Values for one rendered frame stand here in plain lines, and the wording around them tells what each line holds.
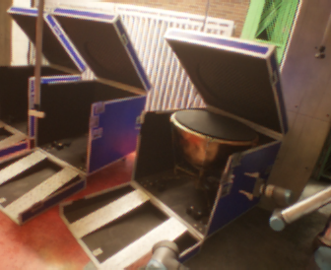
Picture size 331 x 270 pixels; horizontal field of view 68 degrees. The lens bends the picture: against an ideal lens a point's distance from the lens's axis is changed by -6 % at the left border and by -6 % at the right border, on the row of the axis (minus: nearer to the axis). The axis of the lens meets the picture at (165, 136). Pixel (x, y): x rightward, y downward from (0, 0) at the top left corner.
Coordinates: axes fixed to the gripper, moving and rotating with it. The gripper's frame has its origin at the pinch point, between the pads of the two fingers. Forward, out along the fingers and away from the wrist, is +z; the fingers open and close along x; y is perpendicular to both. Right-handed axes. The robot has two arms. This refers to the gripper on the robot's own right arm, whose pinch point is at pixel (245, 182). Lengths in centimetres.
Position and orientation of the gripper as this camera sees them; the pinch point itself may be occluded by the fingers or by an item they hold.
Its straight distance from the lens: 196.4
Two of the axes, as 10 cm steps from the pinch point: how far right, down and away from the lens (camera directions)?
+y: -6.6, -1.7, -7.3
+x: -2.5, 9.7, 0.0
